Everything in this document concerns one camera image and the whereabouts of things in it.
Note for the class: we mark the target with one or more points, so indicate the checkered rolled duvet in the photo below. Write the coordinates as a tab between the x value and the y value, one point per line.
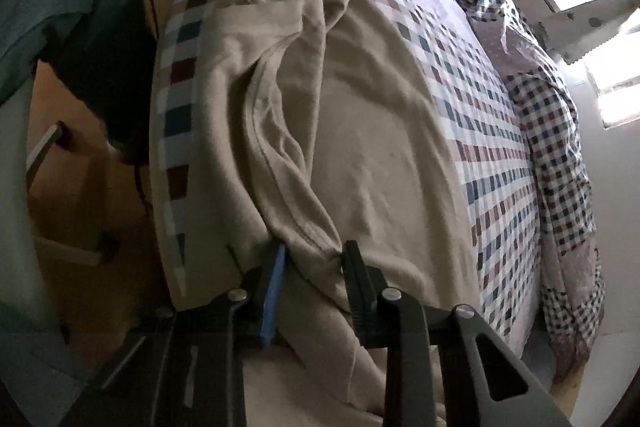
572	283

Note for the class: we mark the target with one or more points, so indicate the checkered bed sheet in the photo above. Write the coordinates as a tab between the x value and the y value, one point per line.
478	118

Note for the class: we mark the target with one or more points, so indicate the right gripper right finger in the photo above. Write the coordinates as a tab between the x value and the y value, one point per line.
483	382

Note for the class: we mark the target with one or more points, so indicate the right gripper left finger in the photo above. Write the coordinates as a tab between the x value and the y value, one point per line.
185	368

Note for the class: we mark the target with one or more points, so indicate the white patterned curtain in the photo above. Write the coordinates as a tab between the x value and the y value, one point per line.
573	33

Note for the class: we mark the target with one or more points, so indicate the beige long-sleeve garment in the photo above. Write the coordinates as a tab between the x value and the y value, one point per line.
314	124

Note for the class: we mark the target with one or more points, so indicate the window with frame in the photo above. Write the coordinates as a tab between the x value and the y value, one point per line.
612	69

